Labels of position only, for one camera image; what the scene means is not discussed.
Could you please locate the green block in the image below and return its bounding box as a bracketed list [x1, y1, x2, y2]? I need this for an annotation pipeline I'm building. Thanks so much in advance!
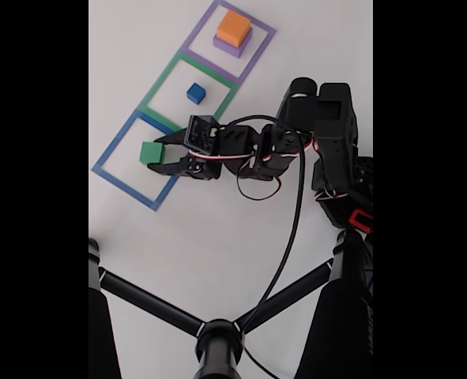
[139, 141, 166, 165]

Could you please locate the small blue cube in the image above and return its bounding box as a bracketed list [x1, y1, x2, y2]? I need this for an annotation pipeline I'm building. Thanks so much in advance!
[186, 82, 206, 106]

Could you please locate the green tape square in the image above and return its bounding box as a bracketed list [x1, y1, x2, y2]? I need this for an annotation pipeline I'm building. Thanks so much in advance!
[137, 50, 240, 133]

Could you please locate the blue tape square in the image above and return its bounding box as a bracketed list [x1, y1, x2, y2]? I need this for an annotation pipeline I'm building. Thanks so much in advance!
[91, 109, 181, 212]

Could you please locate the purple tape square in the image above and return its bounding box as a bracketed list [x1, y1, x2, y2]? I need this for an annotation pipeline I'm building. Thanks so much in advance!
[180, 0, 277, 87]

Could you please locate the purple block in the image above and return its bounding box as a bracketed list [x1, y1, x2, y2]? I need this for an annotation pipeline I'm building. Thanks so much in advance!
[213, 27, 254, 59]

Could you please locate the orange block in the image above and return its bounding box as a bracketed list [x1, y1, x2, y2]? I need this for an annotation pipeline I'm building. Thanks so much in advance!
[217, 9, 252, 47]

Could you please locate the red clamp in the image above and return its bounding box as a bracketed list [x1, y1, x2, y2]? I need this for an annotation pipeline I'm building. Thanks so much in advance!
[348, 208, 374, 235]

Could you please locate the red white servo wire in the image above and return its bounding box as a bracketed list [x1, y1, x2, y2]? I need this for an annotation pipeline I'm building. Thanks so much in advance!
[187, 136, 321, 201]
[315, 188, 351, 202]

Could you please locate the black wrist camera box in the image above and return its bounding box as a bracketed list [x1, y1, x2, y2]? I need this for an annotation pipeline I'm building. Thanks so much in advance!
[183, 114, 219, 155]

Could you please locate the black camera tripod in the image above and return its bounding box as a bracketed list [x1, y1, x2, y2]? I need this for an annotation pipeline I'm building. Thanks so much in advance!
[89, 231, 374, 379]

